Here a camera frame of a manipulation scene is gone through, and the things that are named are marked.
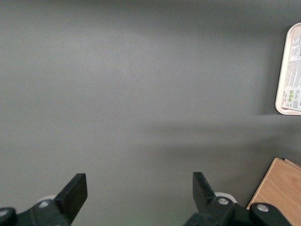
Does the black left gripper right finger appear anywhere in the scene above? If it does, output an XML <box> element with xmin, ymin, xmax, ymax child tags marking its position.
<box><xmin>184</xmin><ymin>171</ymin><xmax>292</xmax><ymax>226</ymax></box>

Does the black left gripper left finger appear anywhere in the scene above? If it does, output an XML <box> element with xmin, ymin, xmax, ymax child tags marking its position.
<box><xmin>0</xmin><ymin>173</ymin><xmax>88</xmax><ymax>226</ymax></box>

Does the wooden drawer cabinet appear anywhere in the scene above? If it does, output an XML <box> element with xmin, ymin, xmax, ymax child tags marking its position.
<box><xmin>246</xmin><ymin>157</ymin><xmax>301</xmax><ymax>226</ymax></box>

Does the red and white carton box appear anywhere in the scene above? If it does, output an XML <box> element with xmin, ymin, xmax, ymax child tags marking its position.
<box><xmin>280</xmin><ymin>32</ymin><xmax>301</xmax><ymax>113</ymax></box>

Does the beige plastic tray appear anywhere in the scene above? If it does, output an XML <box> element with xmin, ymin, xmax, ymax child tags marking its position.
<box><xmin>275</xmin><ymin>22</ymin><xmax>301</xmax><ymax>116</ymax></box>

